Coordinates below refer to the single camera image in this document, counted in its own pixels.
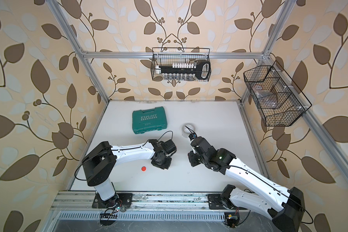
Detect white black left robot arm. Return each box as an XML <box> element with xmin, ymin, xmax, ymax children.
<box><xmin>77</xmin><ymin>139</ymin><xmax>177</xmax><ymax>204</ymax></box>

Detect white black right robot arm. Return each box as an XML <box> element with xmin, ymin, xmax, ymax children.
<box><xmin>187</xmin><ymin>127</ymin><xmax>307</xmax><ymax>232</ymax></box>

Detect clear packing tape roll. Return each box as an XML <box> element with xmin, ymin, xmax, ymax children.
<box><xmin>182</xmin><ymin>123</ymin><xmax>195</xmax><ymax>136</ymax></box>

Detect green plastic tool case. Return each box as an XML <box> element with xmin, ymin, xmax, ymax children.
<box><xmin>132</xmin><ymin>106</ymin><xmax>168</xmax><ymax>134</ymax></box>

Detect black white tool in basket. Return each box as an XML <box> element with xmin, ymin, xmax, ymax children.
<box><xmin>153</xmin><ymin>60</ymin><xmax>211</xmax><ymax>81</ymax></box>

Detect plastic bag in basket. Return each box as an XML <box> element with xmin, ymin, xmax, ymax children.
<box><xmin>251</xmin><ymin>85</ymin><xmax>278</xmax><ymax>109</ymax></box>

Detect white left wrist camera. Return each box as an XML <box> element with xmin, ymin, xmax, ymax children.
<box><xmin>148</xmin><ymin>139</ymin><xmax>177</xmax><ymax>157</ymax></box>

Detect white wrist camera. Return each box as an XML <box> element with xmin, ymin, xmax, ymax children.
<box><xmin>148</xmin><ymin>139</ymin><xmax>177</xmax><ymax>157</ymax></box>
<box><xmin>190</xmin><ymin>136</ymin><xmax>212</xmax><ymax>154</ymax></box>

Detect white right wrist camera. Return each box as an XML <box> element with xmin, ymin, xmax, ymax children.
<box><xmin>190</xmin><ymin>136</ymin><xmax>212</xmax><ymax>154</ymax></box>

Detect black wire basket back wall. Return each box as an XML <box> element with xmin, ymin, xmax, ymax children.
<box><xmin>150</xmin><ymin>47</ymin><xmax>211</xmax><ymax>82</ymax></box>

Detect black wire basket wall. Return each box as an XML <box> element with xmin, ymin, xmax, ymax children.
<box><xmin>243</xmin><ymin>61</ymin><xmax>312</xmax><ymax>127</ymax></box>
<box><xmin>150</xmin><ymin>47</ymin><xmax>211</xmax><ymax>82</ymax></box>

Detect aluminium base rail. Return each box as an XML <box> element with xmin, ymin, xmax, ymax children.
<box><xmin>46</xmin><ymin>190</ymin><xmax>292</xmax><ymax>222</ymax></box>

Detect black wire basket right wall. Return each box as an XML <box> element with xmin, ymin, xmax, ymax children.
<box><xmin>243</xmin><ymin>61</ymin><xmax>312</xmax><ymax>127</ymax></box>

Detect aluminium cage frame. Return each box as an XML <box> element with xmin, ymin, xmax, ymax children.
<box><xmin>46</xmin><ymin>1</ymin><xmax>348</xmax><ymax>184</ymax></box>

